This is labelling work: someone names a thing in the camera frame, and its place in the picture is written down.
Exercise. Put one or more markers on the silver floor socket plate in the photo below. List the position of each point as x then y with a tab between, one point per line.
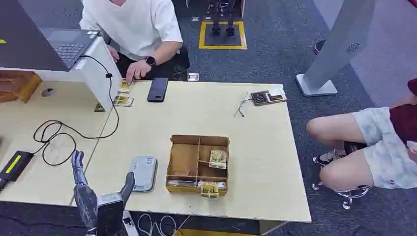
193	77

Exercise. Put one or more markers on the person's hand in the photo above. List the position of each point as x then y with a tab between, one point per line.
114	53
137	70

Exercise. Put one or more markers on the small grey oval object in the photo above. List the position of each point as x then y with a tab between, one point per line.
48	92

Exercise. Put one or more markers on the person's right hand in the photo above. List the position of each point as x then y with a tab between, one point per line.
114	53

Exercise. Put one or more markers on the white floor stand pillar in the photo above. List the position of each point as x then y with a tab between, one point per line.
338	39

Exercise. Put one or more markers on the person's left hand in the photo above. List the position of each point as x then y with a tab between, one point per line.
137	70

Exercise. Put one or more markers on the white laptop stand box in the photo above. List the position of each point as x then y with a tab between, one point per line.
97	75

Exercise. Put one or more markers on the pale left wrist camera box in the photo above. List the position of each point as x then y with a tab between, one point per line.
110	211

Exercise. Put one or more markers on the black smartwatch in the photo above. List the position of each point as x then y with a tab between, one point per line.
150	61

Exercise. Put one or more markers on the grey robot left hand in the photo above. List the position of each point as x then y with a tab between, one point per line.
85	202

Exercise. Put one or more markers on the brown wooden box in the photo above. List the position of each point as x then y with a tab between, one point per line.
18	85

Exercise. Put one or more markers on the chrome swivel stool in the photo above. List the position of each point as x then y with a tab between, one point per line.
350	194

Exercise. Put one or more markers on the dark grey laptop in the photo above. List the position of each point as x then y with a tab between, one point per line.
70	45

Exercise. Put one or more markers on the wooden card box with compartments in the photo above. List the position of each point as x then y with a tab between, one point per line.
187	159

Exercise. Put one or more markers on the brown circuit board tray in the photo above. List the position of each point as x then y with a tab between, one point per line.
265	97

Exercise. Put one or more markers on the white cards stack in slot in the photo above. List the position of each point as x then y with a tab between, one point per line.
182	183

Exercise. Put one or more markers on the grey metal tin case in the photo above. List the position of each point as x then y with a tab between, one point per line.
144	173

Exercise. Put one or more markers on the black smartphone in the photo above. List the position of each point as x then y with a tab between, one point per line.
157	89

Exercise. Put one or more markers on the yellow-bordered black floor mat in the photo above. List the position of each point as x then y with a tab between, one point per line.
223	44

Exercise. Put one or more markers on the yellow-green card pack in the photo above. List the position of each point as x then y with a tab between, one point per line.
99	107
209	190
218	159
123	100
124	87

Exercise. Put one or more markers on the black robot legs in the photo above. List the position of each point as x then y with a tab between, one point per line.
223	19

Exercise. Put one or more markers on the dark shoe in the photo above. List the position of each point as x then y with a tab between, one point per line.
319	46

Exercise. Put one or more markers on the black power adapter yellow label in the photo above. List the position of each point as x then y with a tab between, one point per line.
14	165

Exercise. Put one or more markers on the seated person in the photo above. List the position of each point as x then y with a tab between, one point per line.
378	150

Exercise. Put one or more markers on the white power strip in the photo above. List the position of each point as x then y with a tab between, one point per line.
130	224

